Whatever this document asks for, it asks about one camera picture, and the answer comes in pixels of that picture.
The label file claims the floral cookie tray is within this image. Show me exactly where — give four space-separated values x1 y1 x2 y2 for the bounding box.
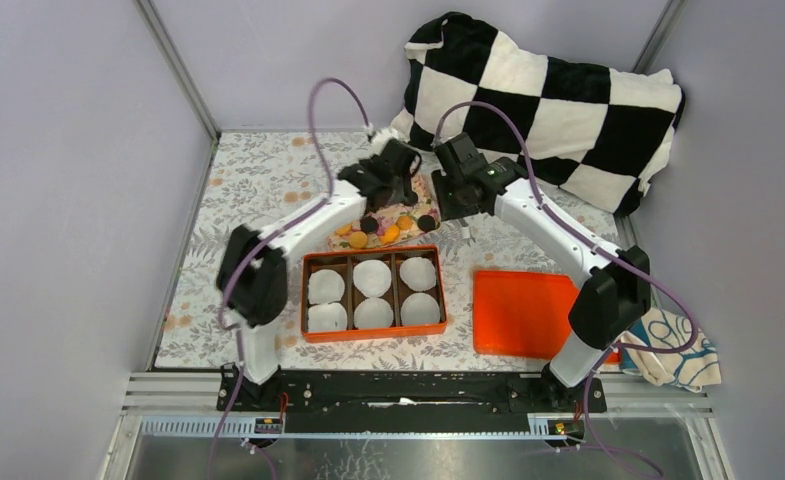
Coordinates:
326 174 440 251

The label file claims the black cookie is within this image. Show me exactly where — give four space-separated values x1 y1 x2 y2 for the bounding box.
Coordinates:
416 214 437 233
359 216 379 235

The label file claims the orange box lid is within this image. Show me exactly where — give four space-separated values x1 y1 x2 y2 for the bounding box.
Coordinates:
472 268 624 366

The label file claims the orange cookie box base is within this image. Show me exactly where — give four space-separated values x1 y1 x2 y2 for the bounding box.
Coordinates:
300 245 447 343

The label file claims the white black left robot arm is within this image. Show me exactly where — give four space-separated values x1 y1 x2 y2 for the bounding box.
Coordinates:
215 128 422 411

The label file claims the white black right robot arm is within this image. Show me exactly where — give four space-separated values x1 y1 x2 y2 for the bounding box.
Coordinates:
432 134 650 412

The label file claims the black cookie on tray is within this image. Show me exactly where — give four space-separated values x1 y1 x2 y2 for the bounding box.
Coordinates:
416 214 437 233

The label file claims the orange fish shaped cookie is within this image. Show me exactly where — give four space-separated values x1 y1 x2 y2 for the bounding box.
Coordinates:
380 225 400 244

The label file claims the white paper cup back right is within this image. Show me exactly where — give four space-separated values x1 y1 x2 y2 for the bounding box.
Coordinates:
399 257 437 292

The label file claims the white paper cup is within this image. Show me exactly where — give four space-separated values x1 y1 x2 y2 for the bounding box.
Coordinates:
307 269 345 305
399 257 437 292
307 302 348 333
400 292 441 326
352 259 392 298
354 298 394 330

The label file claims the orange round cookie on tray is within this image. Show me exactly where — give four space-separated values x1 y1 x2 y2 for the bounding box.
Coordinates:
348 231 369 249

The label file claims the white paper cup front right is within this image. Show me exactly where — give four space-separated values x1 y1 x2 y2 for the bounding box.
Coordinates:
400 292 441 326

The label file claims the white paper cup back middle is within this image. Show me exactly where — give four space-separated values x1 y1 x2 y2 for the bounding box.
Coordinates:
352 259 392 298

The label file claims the white paper cup front middle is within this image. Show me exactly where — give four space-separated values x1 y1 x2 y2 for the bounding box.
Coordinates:
354 298 394 330

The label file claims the white paper cup back left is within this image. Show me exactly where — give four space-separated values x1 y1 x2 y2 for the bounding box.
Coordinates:
307 269 345 305

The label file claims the black white checkered blanket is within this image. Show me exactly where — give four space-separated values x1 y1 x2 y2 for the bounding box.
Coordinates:
392 12 685 216

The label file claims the white paper cup front left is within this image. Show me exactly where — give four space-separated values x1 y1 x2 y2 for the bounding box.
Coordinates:
307 302 348 333

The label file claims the beige blue patterned cloth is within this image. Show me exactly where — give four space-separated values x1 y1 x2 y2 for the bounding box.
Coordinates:
620 308 722 393

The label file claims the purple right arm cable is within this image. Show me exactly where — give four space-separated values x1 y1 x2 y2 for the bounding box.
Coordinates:
432 100 699 478

